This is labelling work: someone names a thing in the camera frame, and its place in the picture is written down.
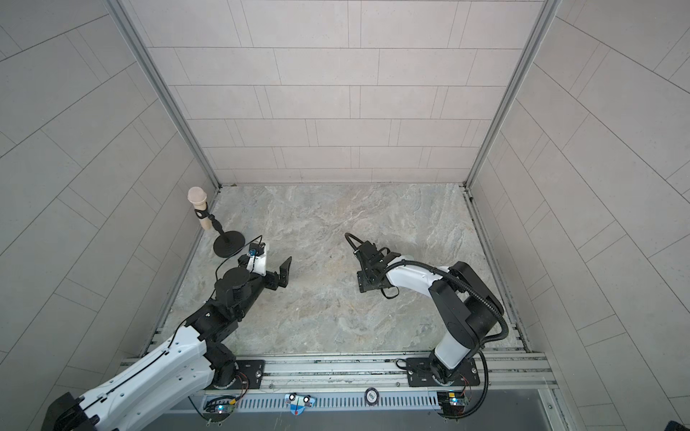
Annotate blue white small device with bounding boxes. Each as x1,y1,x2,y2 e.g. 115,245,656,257
285,393,316,416

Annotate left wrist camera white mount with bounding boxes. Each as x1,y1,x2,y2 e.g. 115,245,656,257
247,242,268,277

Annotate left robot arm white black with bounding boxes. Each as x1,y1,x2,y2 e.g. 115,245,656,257
41,256,292,430

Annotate aluminium rail frame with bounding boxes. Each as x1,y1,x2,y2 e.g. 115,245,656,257
183,350,557,406

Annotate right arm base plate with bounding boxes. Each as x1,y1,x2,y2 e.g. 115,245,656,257
395,357,481,388

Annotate round black sticker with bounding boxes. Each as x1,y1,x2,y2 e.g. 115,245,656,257
364,387,380,407

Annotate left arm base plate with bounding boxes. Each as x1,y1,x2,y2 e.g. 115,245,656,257
211,360,265,391

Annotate right green circuit board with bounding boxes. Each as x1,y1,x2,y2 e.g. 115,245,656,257
437,391,467,420

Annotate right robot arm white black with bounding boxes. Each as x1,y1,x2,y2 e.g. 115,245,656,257
348,240,510,384

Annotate green circuit board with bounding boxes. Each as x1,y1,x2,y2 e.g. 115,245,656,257
437,391,467,420
203,396,238,426

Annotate left green circuit board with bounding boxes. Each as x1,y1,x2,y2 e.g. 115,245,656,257
203,396,238,426

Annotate beige microphone on black stand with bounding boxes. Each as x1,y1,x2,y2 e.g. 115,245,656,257
187,186,245,258

